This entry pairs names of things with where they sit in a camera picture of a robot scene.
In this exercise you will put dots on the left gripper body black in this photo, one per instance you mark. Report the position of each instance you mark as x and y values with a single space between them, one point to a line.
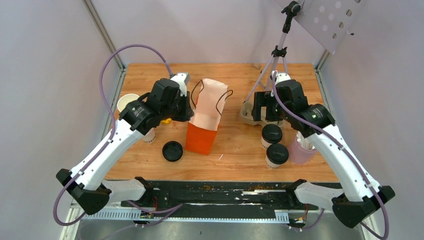
177 111

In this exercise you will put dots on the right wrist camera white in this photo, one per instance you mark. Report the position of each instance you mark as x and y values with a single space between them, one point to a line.
279 77

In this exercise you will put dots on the white paper coffee cup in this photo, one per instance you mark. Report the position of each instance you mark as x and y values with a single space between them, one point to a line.
271 164

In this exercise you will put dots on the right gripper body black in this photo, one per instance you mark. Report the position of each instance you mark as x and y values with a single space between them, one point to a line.
274 112

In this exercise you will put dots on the orange paper bag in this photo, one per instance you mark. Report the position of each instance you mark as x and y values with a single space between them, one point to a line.
208 108

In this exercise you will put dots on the brown cardboard cup carrier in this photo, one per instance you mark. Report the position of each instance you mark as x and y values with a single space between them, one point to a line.
246 116

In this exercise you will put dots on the pink holder with white straws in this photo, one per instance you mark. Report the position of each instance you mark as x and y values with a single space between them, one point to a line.
301 150

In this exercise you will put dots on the black coffee cup lid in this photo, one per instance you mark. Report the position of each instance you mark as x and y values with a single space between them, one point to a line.
277 153

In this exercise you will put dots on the silver camera tripod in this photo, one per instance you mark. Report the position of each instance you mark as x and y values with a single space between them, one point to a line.
278 49

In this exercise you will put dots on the stack of white paper cups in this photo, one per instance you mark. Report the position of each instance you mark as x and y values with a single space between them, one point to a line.
129 103

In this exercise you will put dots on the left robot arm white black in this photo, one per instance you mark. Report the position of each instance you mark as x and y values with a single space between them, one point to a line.
168 99

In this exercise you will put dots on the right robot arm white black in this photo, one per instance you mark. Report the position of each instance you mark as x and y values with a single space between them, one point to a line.
360 194

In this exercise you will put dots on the perforated grey metal panel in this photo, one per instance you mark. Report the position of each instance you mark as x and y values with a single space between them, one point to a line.
327 21

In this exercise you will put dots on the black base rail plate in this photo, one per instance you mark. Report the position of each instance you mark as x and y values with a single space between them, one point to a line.
221 199

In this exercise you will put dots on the yellow triangular plastic piece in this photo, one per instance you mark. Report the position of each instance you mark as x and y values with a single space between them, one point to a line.
166 121

